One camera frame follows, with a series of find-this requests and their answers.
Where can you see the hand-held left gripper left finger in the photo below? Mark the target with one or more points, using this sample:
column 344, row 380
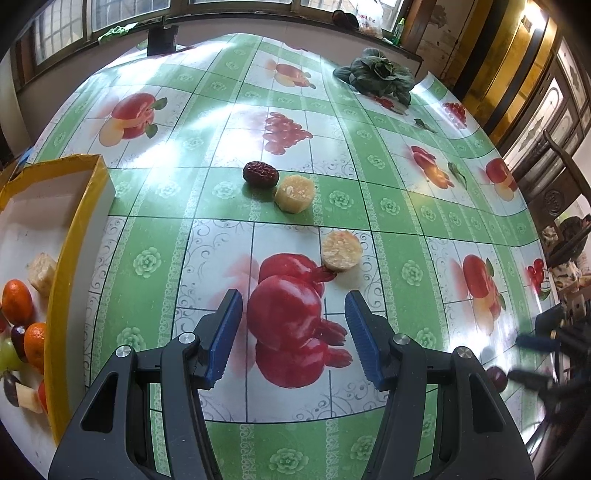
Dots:
column 225, row 334

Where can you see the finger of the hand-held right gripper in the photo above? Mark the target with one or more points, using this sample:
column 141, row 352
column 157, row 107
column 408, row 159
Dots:
column 531, row 342
column 531, row 379

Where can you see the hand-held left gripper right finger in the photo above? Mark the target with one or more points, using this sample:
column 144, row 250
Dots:
column 362, row 334

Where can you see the dark red grape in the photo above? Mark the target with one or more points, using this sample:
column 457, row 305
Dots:
column 496, row 376

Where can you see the red date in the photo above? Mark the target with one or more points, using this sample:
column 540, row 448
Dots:
column 260, row 173

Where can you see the small orange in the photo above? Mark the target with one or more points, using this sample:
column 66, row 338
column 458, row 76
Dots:
column 16, row 301
column 37, row 347

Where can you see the red cherry tomato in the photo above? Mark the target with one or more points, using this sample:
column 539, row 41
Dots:
column 2, row 323
column 43, row 395

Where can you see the green grape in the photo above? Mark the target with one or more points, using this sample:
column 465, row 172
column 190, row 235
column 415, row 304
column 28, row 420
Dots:
column 8, row 356

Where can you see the yellow cardboard box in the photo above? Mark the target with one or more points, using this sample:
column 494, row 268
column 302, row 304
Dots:
column 37, row 207

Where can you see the dark wooden chair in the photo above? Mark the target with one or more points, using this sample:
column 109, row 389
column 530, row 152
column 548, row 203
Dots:
column 558, row 189

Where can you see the green fruit-print tablecloth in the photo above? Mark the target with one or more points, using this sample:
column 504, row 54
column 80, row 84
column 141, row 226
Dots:
column 207, row 138

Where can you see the small green leaf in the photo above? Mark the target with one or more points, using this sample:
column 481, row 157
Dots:
column 425, row 125

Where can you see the dark green leafy vegetable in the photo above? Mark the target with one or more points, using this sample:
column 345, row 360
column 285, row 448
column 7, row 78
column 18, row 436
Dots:
column 376, row 74

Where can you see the black square stand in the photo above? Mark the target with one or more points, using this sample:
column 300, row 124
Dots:
column 161, row 39

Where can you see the green bottle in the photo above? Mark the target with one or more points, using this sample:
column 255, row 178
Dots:
column 399, row 29

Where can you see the clear plastic bag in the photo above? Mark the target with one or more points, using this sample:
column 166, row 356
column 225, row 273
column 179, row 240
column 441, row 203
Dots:
column 369, row 18

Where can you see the dark round object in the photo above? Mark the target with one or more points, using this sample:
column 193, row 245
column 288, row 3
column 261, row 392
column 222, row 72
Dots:
column 341, row 17

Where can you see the green cloth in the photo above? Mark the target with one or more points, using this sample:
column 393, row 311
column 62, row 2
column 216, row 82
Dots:
column 113, row 32

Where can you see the large window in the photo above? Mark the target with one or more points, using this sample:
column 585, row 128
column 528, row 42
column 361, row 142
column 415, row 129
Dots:
column 129, row 11

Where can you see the yellow wooden door frame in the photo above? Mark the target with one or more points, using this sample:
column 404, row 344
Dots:
column 498, row 69

